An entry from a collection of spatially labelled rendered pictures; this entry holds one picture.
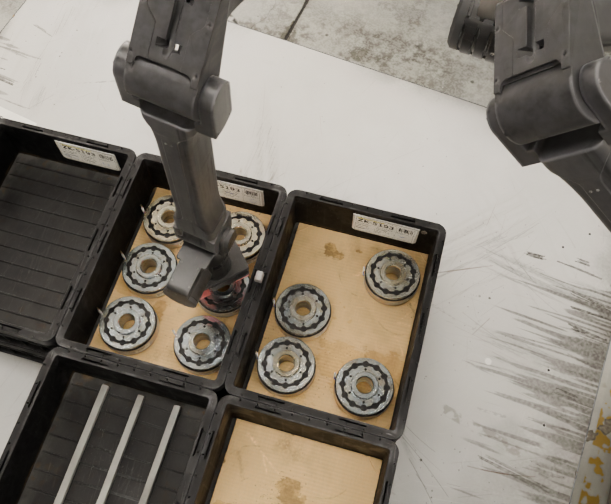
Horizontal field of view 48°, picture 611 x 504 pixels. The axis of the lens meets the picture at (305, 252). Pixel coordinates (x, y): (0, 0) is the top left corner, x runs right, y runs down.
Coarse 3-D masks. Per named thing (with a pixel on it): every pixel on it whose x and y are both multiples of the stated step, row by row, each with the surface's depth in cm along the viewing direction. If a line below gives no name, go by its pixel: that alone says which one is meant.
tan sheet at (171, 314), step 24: (168, 192) 139; (264, 216) 137; (144, 240) 135; (120, 288) 130; (168, 312) 128; (192, 312) 128; (96, 336) 126; (168, 336) 126; (144, 360) 125; (168, 360) 125
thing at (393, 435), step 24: (288, 216) 126; (384, 216) 126; (408, 216) 126; (264, 264) 122; (432, 264) 122; (264, 288) 120; (432, 288) 120; (240, 336) 116; (240, 360) 114; (408, 384) 114; (288, 408) 111; (312, 408) 111; (408, 408) 111; (384, 432) 109
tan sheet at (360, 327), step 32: (320, 256) 133; (352, 256) 133; (416, 256) 133; (320, 288) 130; (352, 288) 130; (352, 320) 128; (384, 320) 128; (320, 352) 125; (352, 352) 125; (384, 352) 125; (256, 384) 123; (320, 384) 123; (384, 416) 120
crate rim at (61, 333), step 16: (144, 160) 131; (160, 160) 131; (128, 176) 129; (224, 176) 129; (240, 176) 129; (128, 192) 128; (112, 224) 125; (272, 224) 127; (96, 256) 122; (80, 288) 120; (64, 320) 117; (240, 320) 117; (64, 336) 116; (80, 352) 115; (96, 352) 115; (112, 352) 115; (144, 368) 114; (160, 368) 114; (224, 368) 114; (208, 384) 113; (224, 384) 114
